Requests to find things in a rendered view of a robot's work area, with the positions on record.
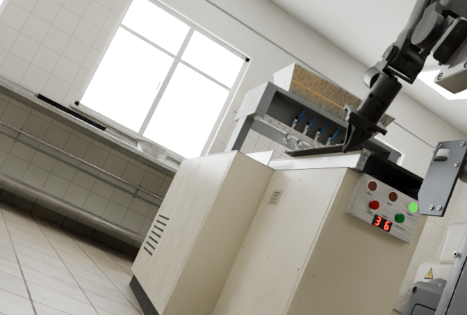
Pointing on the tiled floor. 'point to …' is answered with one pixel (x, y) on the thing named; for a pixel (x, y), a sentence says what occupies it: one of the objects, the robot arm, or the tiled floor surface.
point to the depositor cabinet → (198, 233)
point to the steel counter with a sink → (116, 142)
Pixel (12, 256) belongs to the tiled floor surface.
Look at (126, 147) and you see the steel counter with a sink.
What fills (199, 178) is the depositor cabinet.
